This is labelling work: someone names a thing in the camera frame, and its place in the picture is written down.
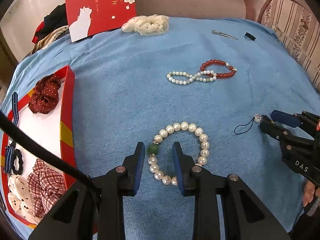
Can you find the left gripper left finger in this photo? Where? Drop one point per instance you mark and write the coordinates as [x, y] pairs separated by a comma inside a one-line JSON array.
[[82, 211]]

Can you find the red plaid scrunchie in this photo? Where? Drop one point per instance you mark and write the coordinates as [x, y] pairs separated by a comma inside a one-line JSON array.
[[47, 186]]

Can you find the black cord phone charm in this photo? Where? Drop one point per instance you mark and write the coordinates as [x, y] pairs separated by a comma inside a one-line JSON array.
[[244, 128]]

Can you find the silver hair clip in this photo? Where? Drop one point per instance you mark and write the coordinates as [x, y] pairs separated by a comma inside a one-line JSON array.
[[218, 33]]

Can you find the red white tray box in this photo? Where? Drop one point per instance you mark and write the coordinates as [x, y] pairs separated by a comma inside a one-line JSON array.
[[53, 131]]

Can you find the red polka dot scrunchie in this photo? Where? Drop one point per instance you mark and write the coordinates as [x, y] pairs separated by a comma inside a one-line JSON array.
[[46, 95]]

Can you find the blue towel cloth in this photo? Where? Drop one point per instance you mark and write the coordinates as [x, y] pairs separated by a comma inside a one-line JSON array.
[[128, 87]]

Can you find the right hand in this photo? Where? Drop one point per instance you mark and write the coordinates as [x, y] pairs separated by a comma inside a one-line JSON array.
[[310, 190]]

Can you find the white cherry print scrunchie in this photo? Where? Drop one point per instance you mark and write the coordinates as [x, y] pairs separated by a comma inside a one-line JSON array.
[[21, 199]]

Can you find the large pearl bracelet green bead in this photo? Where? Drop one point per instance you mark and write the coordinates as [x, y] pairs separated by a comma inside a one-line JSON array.
[[181, 161]]

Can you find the small black clip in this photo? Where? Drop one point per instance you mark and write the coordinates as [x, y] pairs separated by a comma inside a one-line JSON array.
[[250, 36]]

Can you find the mauve bed headboard cushion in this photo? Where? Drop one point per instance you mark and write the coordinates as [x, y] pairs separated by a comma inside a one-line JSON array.
[[198, 9]]

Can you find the cream white scrunchie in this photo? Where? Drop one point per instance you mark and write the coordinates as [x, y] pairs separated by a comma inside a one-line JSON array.
[[147, 25]]

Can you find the black red clothing pile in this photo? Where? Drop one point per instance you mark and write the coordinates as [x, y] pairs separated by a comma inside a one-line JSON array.
[[56, 19]]

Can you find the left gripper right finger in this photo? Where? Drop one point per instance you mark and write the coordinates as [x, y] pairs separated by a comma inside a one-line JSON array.
[[244, 215]]

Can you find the beige patterned blanket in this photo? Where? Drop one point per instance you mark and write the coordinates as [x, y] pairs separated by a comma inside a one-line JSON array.
[[49, 39]]

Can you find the red box lid with cat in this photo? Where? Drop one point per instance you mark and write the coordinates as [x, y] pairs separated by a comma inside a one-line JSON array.
[[89, 17]]

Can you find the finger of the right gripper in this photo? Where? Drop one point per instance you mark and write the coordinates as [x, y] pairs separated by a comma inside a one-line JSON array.
[[283, 136], [286, 118]]

